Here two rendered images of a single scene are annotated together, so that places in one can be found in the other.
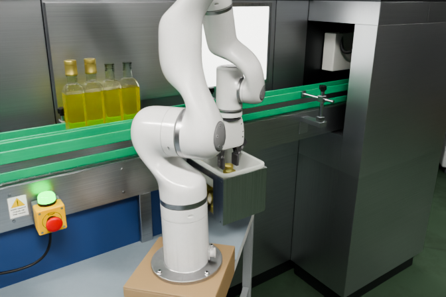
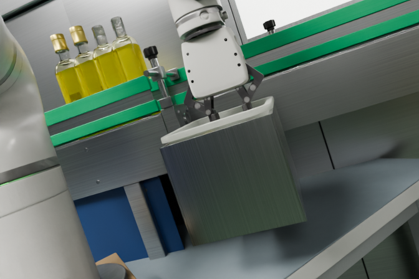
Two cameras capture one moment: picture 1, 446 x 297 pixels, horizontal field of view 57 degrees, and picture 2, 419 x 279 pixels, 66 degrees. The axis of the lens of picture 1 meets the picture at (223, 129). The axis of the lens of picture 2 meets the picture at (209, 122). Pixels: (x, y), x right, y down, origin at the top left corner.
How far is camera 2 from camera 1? 1.05 m
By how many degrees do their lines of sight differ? 50
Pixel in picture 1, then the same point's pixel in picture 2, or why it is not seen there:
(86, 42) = (105, 18)
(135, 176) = (106, 159)
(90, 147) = (50, 124)
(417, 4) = not seen: outside the picture
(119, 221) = (113, 223)
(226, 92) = not seen: outside the picture
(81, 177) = not seen: hidden behind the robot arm
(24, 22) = (57, 20)
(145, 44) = not seen: outside the picture
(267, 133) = (393, 66)
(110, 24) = not seen: outside the picture
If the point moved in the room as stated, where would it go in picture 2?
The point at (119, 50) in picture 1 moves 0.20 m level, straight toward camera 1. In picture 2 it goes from (141, 15) to (81, 10)
